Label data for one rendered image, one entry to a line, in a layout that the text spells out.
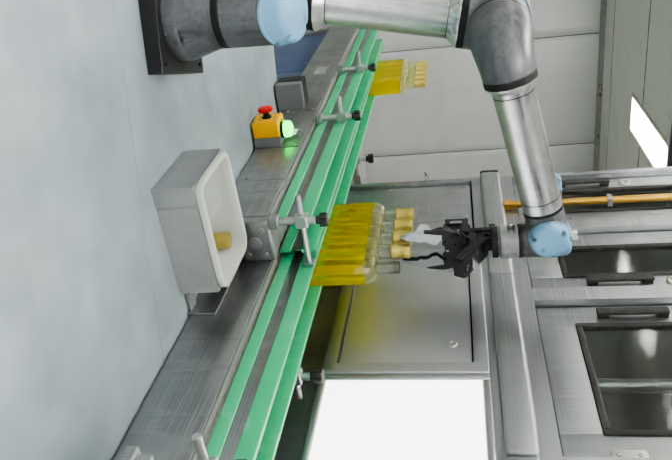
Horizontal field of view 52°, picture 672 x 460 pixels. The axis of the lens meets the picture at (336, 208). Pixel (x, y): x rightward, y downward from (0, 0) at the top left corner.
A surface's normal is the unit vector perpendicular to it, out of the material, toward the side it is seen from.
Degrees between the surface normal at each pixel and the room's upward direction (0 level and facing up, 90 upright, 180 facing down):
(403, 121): 90
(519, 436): 90
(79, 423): 0
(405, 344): 90
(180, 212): 90
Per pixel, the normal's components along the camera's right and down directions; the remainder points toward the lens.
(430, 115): -0.15, 0.48
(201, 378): -0.13, -0.88
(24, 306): 0.98, -0.05
